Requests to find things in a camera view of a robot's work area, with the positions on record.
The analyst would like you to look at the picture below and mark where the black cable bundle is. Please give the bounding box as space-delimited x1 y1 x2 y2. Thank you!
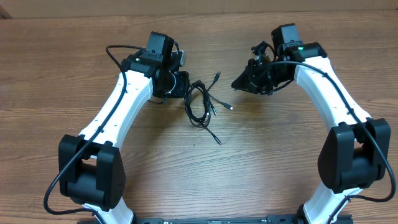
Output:
183 71 234 146

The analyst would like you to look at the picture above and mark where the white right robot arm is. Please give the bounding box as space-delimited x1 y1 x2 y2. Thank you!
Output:
231 41 397 223

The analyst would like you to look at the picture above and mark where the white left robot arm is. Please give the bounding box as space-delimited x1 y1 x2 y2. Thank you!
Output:
55 49 188 223

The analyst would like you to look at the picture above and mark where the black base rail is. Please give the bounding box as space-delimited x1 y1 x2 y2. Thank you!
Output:
77 213 354 224

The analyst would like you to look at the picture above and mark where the brown cardboard wall panel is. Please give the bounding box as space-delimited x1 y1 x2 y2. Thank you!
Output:
1 0 397 19

